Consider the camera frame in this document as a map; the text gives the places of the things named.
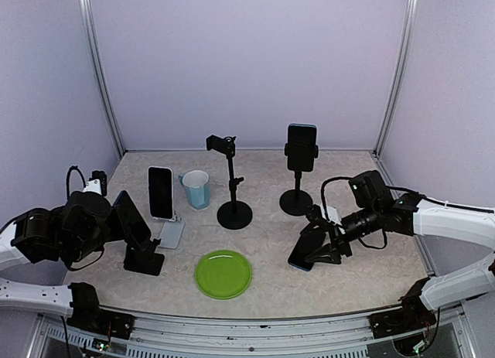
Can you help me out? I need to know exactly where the black phone blue case bottom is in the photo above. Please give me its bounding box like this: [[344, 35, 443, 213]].
[[113, 190, 151, 251]]

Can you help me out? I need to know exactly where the aluminium frame post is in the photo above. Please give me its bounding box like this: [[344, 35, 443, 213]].
[[373, 0, 419, 159], [78, 0, 126, 159]]

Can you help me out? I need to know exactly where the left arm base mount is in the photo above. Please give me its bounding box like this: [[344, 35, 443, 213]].
[[67, 308, 135, 339]]

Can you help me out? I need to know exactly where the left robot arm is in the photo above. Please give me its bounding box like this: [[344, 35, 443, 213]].
[[1, 192, 124, 331]]

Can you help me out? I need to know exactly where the white folding phone stand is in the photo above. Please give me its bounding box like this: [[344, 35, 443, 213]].
[[159, 216, 185, 250]]

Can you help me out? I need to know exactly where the short black clamp stand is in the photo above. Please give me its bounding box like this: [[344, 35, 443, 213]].
[[278, 141, 320, 216]]

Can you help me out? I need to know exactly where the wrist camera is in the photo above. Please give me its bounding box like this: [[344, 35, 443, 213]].
[[83, 170, 108, 197], [306, 204, 341, 225]]

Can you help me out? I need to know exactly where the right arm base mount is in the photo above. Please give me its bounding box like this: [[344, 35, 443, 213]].
[[368, 309, 436, 339]]

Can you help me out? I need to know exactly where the black folding phone stand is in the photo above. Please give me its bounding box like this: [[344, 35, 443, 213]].
[[123, 239, 165, 276]]

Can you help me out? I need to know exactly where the black phone white case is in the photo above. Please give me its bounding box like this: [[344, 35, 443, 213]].
[[148, 166, 174, 220]]

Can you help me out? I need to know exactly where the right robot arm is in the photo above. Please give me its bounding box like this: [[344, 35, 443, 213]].
[[301, 170, 494, 330]]

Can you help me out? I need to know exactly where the front aluminium rail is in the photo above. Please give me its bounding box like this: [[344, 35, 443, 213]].
[[26, 302, 476, 358]]

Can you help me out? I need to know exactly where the light blue mug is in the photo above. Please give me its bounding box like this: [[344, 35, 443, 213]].
[[179, 170, 210, 210]]

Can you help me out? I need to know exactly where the tall black clamp stand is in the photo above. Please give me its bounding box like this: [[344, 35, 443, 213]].
[[206, 135, 253, 230]]

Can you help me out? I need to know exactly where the green plate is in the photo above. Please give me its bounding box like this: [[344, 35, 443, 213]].
[[194, 250, 252, 300]]

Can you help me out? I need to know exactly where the left aluminium frame post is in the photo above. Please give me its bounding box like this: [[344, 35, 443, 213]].
[[78, 0, 126, 159]]

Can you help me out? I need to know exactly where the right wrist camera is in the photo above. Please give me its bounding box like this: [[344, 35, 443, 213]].
[[306, 204, 341, 225]]

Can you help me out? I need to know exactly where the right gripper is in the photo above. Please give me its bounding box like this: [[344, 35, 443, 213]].
[[302, 203, 381, 264]]

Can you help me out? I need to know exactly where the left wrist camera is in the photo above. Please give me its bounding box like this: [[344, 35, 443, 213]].
[[83, 170, 108, 197]]

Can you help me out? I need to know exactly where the right aluminium frame post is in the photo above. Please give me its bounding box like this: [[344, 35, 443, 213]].
[[373, 0, 419, 159]]

